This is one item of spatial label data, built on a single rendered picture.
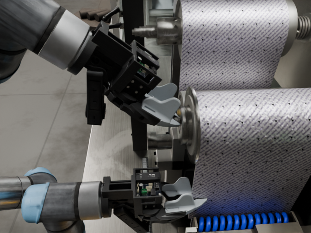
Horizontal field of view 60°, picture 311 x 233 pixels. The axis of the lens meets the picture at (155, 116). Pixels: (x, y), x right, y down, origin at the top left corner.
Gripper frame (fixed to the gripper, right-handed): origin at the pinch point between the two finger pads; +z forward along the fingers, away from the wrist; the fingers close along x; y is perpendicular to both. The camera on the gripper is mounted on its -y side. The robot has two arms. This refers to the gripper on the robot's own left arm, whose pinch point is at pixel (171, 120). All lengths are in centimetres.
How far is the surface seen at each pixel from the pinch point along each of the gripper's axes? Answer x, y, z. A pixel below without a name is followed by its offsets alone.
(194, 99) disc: -0.6, 6.4, -0.4
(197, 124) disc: -4.5, 4.7, 1.1
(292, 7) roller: 22.5, 28.6, 14.4
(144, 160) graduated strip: 23.1, -31.6, 19.7
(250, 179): -5.5, 1.3, 19.2
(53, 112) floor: 168, -154, 14
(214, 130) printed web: -4.5, 5.5, 4.4
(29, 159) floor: 109, -158, 9
